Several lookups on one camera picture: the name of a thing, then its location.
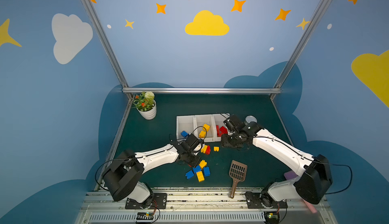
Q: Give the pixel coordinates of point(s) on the aluminium right frame post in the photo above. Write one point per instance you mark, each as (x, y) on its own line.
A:
(303, 41)

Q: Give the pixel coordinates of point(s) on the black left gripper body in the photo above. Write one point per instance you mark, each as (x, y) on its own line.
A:
(193, 156)

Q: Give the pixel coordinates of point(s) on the circuit board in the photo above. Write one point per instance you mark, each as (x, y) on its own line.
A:
(144, 217)
(271, 218)

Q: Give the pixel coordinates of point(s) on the yellow large lego brick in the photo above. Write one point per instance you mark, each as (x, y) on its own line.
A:
(204, 149)

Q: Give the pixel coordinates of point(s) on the white flower pot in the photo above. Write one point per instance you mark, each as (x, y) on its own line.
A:
(151, 114)

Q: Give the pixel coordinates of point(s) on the right circuit board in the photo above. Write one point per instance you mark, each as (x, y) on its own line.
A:
(271, 218)

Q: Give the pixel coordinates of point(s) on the yellow flat lego brick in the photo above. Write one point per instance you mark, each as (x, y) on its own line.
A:
(200, 176)

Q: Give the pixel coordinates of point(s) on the purple pink spatula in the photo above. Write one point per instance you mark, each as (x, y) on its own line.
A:
(290, 175)

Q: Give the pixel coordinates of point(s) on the white right sorting bin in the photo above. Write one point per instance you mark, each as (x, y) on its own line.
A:
(220, 125)

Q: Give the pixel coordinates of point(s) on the green plant with flowers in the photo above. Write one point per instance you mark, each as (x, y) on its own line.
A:
(144, 101)

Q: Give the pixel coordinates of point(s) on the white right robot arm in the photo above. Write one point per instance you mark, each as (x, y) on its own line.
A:
(313, 174)

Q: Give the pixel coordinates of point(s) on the red lego beside yellow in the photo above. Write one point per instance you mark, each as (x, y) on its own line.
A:
(208, 150)

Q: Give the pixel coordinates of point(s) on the blue lego brick right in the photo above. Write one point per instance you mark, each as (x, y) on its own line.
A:
(206, 171)

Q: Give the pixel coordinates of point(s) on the aluminium back frame bar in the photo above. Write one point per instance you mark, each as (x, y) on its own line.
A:
(203, 90)

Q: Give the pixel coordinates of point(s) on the left circuit board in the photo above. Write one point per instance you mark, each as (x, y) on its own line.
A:
(144, 217)

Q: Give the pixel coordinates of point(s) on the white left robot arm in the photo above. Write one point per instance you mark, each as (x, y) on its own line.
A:
(122, 176)

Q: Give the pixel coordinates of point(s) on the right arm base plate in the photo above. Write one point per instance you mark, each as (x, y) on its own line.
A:
(263, 201)

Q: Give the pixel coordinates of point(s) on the blue lego brick centre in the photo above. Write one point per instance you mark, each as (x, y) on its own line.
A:
(197, 169)

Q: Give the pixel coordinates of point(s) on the aluminium frame post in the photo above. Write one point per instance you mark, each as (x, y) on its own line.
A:
(92, 14)
(303, 41)

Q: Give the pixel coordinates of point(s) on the blue lego brick left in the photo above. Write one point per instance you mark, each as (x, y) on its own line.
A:
(189, 174)

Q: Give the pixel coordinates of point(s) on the aluminium left frame post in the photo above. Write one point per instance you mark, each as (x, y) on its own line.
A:
(92, 14)

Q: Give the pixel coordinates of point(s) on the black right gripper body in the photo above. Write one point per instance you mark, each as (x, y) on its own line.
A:
(230, 140)

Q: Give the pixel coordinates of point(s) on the brown slotted scoop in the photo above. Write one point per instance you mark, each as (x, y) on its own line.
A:
(238, 173)

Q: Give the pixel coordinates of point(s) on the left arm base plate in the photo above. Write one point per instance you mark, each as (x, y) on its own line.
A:
(154, 201)

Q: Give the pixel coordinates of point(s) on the blue small lego brick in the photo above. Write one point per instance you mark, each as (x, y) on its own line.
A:
(184, 134)

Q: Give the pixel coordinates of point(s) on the white middle sorting bin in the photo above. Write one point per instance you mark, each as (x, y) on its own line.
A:
(200, 120)

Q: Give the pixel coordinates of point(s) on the red lego brick small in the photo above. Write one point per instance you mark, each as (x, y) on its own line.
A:
(223, 130)

